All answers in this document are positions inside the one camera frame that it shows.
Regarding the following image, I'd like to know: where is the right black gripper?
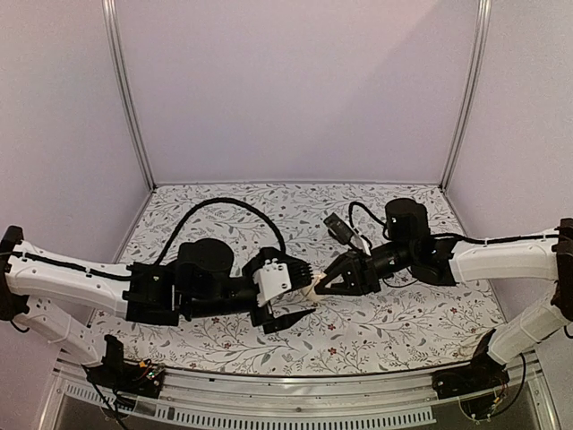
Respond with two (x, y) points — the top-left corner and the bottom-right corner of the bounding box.
(312, 242), (415, 297)

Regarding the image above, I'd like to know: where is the white round earbud case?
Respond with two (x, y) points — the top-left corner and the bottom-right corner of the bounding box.
(304, 271), (326, 303)

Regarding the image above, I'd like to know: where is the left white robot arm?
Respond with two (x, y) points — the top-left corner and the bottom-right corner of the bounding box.
(1, 226), (313, 389)

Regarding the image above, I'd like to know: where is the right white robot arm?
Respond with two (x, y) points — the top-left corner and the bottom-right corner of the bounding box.
(314, 198), (572, 391)

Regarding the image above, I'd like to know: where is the floral tablecloth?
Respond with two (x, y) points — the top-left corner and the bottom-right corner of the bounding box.
(91, 184), (504, 376)

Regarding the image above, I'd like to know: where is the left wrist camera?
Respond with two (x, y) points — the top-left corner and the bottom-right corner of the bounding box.
(252, 258), (291, 307)

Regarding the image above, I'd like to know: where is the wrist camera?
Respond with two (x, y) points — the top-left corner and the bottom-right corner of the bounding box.
(323, 213), (371, 255)
(252, 258), (291, 307)

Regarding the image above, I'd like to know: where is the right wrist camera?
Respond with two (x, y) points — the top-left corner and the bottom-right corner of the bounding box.
(323, 213), (371, 255)

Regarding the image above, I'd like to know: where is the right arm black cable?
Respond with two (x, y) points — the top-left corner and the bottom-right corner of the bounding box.
(347, 200), (389, 234)

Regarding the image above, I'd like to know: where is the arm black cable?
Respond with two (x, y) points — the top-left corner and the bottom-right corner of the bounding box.
(347, 200), (389, 234)
(151, 199), (287, 270)

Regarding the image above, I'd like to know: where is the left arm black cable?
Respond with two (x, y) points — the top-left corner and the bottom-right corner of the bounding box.
(151, 199), (287, 270)

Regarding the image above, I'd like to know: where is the front aluminium rail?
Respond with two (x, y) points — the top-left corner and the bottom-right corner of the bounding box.
(38, 352), (561, 429)

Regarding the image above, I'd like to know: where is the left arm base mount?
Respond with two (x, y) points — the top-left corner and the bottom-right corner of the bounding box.
(86, 334), (166, 399)

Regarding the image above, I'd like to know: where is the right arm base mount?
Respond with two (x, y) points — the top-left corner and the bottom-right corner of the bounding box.
(432, 329), (509, 400)

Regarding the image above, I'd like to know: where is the right aluminium frame post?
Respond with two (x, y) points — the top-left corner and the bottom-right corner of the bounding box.
(440, 0), (492, 194)

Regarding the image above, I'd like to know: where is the aluminium frame post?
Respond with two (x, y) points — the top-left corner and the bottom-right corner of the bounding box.
(440, 0), (492, 194)
(101, 0), (157, 192)

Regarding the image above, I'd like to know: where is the left aluminium frame post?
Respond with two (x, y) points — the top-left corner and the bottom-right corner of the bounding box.
(101, 0), (157, 192)

